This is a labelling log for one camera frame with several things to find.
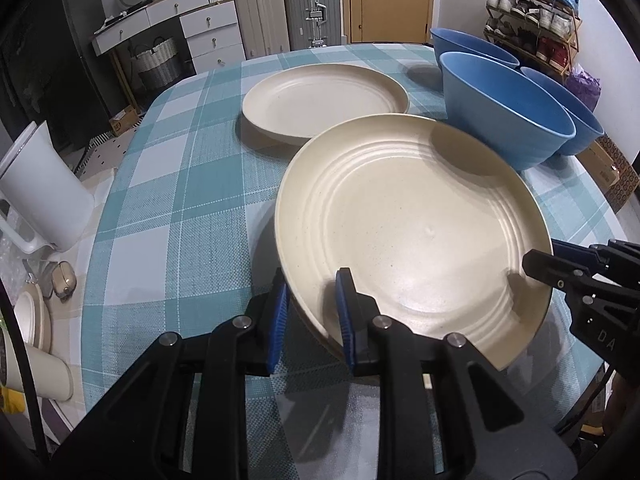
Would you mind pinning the black refrigerator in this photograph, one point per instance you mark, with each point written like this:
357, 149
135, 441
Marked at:
45, 60

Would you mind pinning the beige suitcase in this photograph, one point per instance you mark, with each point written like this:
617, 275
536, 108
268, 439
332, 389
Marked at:
260, 10

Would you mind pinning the white electric kettle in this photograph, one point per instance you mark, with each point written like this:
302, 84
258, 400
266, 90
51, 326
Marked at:
45, 195

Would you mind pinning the woven basket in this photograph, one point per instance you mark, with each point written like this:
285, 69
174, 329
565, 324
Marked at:
157, 65

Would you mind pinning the large cream ridged plate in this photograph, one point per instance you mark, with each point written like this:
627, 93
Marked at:
400, 220

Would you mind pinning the white drawer cabinet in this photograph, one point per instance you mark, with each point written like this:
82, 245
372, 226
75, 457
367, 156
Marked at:
210, 25

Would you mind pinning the patterned flat box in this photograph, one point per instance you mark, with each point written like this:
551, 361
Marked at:
627, 175

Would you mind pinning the rows of assorted sneakers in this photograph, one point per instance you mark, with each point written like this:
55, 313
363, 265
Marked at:
555, 22

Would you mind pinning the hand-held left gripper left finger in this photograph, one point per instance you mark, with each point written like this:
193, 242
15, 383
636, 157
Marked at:
277, 325

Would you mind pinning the small yellow-labelled cardboard box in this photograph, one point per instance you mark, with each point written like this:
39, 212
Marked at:
124, 121

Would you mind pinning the wooden shoe rack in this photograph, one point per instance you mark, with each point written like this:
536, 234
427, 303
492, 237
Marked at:
575, 30

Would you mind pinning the silver suitcase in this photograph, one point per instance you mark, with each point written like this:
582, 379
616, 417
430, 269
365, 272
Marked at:
311, 7

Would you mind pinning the wooden door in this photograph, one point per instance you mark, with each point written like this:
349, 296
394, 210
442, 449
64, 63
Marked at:
390, 0

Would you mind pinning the blue bowl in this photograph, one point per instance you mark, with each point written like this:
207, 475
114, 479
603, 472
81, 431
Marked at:
585, 125
500, 110
465, 42

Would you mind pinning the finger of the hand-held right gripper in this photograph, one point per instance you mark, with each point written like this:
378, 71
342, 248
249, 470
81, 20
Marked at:
572, 250
542, 267

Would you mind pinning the large brown cardboard box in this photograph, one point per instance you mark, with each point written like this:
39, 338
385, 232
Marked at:
597, 165

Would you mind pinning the beige cup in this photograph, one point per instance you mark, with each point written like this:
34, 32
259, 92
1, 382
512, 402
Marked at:
45, 372

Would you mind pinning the purple bag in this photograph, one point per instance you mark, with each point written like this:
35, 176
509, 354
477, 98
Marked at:
586, 87

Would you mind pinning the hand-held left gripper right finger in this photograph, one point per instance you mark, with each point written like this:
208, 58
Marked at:
345, 310

